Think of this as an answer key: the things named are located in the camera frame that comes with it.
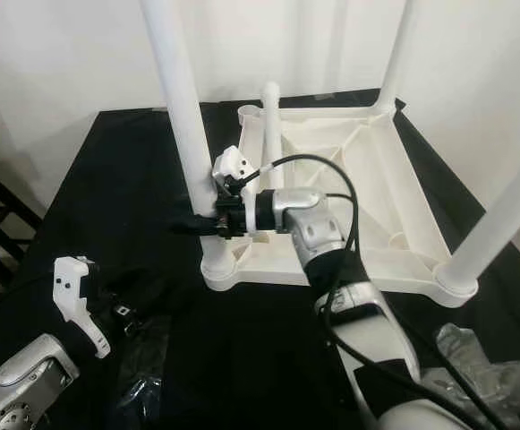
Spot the clear plastic bag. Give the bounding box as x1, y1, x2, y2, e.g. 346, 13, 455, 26
432, 322, 520, 424
116, 314, 173, 424

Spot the black tablecloth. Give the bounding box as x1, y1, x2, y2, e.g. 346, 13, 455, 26
0, 88, 520, 430

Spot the white plastic table top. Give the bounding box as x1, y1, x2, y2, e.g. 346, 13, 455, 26
201, 101, 482, 311

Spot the black round stool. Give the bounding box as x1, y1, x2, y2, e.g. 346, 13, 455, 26
0, 161, 43, 298

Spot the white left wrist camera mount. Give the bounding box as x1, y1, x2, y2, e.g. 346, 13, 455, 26
53, 254, 114, 360

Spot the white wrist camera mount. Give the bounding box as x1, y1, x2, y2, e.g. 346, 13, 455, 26
53, 254, 114, 360
211, 145, 266, 243

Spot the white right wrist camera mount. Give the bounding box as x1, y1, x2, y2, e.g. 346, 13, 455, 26
211, 145, 266, 243

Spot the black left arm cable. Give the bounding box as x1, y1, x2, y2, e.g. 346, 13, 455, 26
0, 269, 61, 325

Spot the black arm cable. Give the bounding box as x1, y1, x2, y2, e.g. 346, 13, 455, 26
244, 154, 513, 430
0, 269, 61, 325

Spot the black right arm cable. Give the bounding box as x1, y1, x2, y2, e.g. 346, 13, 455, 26
244, 154, 513, 430

